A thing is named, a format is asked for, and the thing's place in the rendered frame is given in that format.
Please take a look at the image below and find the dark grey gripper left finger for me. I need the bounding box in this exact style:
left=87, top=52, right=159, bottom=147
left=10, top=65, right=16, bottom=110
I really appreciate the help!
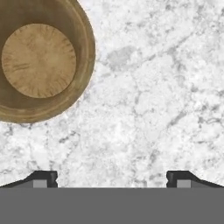
left=0, top=170, right=59, bottom=189

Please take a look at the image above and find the brown wooden bowl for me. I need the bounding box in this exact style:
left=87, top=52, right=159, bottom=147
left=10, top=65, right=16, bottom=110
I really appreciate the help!
left=0, top=0, right=96, bottom=124

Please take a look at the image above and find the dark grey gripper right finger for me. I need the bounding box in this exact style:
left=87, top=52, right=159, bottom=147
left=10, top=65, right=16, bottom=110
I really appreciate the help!
left=165, top=170, right=224, bottom=189

